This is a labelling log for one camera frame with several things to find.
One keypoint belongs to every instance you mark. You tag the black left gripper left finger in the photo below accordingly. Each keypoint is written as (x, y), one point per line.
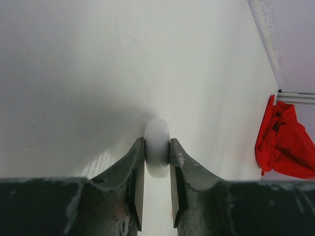
(111, 203)

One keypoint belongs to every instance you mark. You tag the red cloth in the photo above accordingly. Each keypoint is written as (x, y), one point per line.
(283, 145)

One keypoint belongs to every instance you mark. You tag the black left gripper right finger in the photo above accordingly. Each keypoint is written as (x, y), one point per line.
(203, 204)

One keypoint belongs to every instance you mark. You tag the white earbud charging case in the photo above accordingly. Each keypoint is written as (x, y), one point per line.
(157, 146)

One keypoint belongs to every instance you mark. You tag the right aluminium frame post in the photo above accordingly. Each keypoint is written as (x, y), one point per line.
(296, 98)

